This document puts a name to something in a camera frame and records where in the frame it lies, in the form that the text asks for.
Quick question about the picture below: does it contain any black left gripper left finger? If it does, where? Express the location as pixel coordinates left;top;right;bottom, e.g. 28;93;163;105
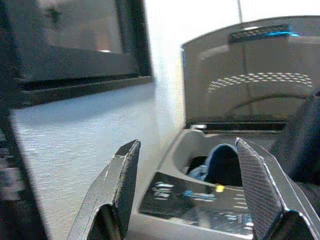
66;139;142;240

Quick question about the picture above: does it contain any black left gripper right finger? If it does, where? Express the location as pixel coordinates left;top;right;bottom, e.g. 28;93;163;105
234;137;319;240

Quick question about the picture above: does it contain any grey washing machine lid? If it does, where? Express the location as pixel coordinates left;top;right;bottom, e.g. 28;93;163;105
179;15;320;131

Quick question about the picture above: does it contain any dark framed window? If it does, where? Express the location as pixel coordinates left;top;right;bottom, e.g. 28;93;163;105
0;0;155;110

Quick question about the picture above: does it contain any blue garment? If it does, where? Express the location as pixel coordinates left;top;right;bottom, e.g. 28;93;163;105
187;143;244;187

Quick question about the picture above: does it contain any grey top load washing machine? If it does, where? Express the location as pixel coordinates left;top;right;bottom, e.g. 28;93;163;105
129;15;320;240

